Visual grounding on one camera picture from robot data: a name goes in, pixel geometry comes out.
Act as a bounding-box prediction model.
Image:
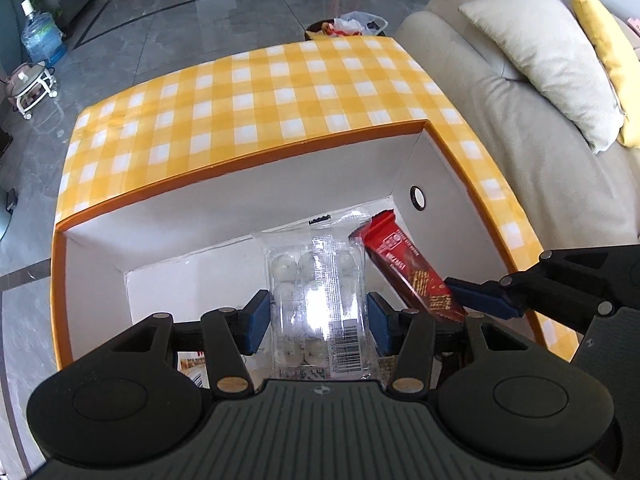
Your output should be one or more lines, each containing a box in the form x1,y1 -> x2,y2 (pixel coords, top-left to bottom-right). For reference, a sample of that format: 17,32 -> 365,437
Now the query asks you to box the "white rolling stand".
14,67 -> 58,121

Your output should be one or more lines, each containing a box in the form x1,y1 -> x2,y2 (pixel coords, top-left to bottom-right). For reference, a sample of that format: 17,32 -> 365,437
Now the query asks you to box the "pink clay pot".
4,61 -> 51,98

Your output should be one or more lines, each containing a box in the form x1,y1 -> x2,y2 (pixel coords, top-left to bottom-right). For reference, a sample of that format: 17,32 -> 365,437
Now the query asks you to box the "grey pillow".
457,0 -> 626,155

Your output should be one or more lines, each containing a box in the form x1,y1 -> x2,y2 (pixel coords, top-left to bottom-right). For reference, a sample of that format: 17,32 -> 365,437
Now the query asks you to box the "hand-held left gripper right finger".
367,291 -> 536,395

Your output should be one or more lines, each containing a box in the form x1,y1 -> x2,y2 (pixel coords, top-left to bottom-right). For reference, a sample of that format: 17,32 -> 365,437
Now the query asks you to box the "yellow checkered tablecloth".
56,35 -> 577,362

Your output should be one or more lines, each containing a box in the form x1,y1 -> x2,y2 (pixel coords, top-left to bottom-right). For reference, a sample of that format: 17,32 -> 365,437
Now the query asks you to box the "beige sofa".
392,0 -> 640,271

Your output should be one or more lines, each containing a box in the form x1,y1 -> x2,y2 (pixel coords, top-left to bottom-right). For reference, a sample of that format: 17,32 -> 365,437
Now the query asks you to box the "clear packet of white balls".
250,210 -> 381,383

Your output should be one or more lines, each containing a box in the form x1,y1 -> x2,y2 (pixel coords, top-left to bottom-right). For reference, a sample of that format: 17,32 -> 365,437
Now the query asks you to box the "orange-rimmed white box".
51,119 -> 583,396

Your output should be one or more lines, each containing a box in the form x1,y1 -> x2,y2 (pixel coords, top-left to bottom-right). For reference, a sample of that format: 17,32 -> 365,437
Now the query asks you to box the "yellow pillow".
570,0 -> 640,148

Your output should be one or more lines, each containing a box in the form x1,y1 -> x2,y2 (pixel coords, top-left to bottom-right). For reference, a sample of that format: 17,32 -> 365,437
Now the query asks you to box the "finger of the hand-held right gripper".
444,245 -> 640,333

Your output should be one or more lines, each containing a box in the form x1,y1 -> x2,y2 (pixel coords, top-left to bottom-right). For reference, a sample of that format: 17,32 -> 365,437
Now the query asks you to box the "red brown chocolate bar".
348,210 -> 468,323

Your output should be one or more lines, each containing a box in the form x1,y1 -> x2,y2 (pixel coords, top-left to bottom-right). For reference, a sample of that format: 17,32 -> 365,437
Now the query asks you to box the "blue water bottle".
20,0 -> 68,67

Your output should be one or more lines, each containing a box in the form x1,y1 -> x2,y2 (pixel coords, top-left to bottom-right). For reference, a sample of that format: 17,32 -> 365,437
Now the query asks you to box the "bin with plastic bag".
304,11 -> 389,41

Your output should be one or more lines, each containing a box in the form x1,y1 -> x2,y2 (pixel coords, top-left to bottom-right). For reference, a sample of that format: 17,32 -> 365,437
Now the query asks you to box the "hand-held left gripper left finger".
107,290 -> 271,397

